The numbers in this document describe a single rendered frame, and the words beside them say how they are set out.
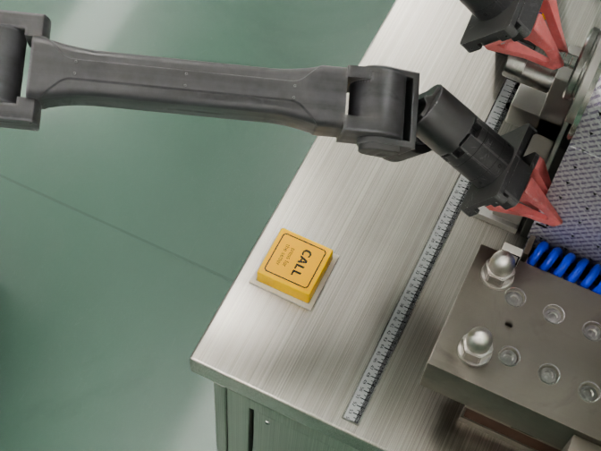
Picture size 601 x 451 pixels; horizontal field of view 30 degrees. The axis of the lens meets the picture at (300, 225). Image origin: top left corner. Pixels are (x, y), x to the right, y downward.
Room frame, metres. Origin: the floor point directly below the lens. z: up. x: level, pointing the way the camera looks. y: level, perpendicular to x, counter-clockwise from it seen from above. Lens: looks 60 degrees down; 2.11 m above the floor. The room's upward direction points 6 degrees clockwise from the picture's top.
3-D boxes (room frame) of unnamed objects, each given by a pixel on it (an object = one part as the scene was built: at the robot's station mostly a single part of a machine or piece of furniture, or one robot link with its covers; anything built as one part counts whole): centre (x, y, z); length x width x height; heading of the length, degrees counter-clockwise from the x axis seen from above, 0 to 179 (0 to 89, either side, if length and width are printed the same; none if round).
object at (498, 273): (0.59, -0.22, 1.05); 0.04 x 0.04 x 0.04
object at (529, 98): (0.75, -0.25, 1.05); 0.06 x 0.05 x 0.31; 69
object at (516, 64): (0.76, -0.21, 1.18); 0.04 x 0.02 x 0.04; 159
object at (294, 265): (0.64, 0.00, 0.91); 0.07 x 0.07 x 0.02; 69
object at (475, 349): (0.49, -0.19, 1.05); 0.04 x 0.04 x 0.04
